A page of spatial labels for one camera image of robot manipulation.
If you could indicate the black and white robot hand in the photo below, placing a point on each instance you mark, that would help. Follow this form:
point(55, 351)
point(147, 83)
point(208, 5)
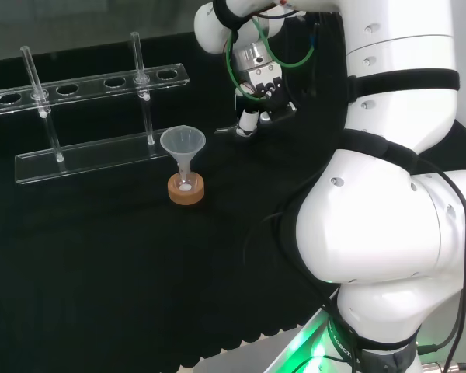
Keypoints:
point(264, 83)

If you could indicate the clear plastic funnel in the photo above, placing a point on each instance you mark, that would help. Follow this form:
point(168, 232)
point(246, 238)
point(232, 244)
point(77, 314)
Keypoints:
point(182, 140)

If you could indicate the clear funnel stand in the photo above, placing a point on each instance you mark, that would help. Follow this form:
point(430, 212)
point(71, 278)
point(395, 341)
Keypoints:
point(89, 157)

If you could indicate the black cloth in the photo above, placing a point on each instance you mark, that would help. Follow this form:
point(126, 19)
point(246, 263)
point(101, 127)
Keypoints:
point(120, 264)

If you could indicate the grey metal base plate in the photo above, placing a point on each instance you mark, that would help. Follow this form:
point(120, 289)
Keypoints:
point(256, 349)

